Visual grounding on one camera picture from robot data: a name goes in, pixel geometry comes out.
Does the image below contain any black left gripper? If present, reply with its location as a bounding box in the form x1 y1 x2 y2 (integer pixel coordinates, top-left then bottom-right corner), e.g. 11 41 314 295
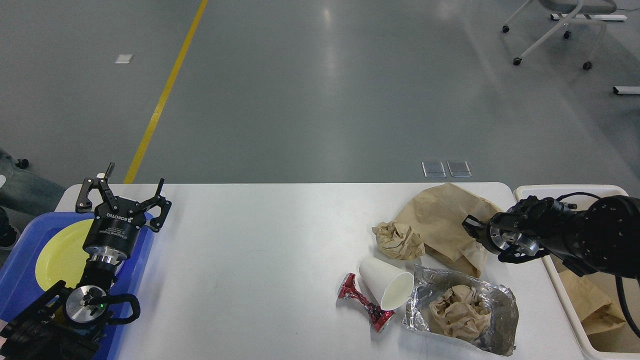
75 162 173 266

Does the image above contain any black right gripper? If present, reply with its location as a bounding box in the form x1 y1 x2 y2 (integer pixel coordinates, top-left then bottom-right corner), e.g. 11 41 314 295
461 212 521 255

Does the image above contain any yellow plastic plate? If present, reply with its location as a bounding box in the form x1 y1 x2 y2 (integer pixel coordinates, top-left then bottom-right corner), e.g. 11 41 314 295
35 219 93 291

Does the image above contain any large brown paper bag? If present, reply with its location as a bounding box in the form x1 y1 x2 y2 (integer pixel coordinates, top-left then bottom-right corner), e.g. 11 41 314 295
557 265 627 337

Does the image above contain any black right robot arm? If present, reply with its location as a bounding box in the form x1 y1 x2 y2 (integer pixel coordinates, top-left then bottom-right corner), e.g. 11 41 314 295
462 194 640 335

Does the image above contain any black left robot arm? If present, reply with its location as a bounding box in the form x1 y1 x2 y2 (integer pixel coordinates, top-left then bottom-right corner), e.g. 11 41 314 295
1 162 172 360

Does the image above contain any crumpled brown paper ball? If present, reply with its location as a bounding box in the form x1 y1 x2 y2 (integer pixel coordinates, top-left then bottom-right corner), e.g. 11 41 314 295
371 221 426 261

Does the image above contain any crumpled brown paper on foil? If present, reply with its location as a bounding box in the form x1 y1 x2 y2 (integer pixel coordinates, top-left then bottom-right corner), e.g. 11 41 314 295
429 284 492 342

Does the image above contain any white paper cup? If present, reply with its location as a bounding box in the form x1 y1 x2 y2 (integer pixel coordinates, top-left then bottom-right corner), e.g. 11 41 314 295
358 257 414 311

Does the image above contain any blue plastic tray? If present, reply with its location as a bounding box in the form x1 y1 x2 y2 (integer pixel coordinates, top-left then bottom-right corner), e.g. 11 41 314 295
0 212 155 360

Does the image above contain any crushed red can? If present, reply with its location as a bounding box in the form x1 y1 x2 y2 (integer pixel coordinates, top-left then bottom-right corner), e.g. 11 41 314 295
336 272 396 333

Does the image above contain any white plastic bin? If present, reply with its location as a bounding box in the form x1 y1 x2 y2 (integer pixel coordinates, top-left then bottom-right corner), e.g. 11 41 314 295
513 184 640 360

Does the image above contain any white floor bar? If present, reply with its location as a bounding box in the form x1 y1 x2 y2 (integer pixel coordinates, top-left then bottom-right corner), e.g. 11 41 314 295
612 85 640 96

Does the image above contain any white office chair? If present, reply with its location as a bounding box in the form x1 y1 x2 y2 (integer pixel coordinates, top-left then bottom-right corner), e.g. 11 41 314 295
512 0 618 71

